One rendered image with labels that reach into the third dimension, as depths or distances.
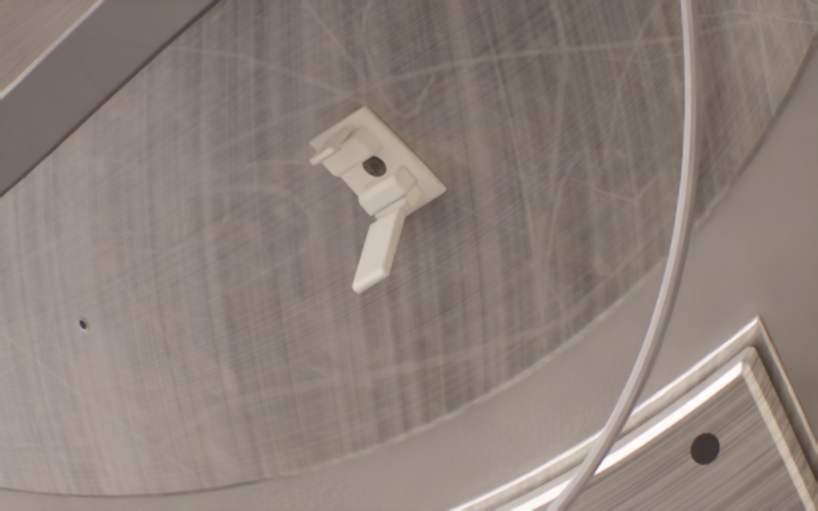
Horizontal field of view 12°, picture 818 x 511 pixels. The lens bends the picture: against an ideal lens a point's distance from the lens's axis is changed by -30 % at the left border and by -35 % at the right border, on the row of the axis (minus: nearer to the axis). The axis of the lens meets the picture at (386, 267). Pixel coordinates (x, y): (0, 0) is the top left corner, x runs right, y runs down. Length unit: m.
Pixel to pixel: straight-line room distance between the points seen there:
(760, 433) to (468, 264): 0.09
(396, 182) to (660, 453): 0.08
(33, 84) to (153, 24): 0.04
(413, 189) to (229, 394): 0.08
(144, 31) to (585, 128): 0.10
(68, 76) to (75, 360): 0.13
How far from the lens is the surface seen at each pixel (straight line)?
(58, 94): 0.92
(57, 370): 1.04
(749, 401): 0.93
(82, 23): 0.90
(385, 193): 0.95
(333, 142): 0.95
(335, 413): 1.00
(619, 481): 0.96
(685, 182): 0.88
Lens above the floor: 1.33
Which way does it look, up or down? 35 degrees down
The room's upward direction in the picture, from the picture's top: 6 degrees counter-clockwise
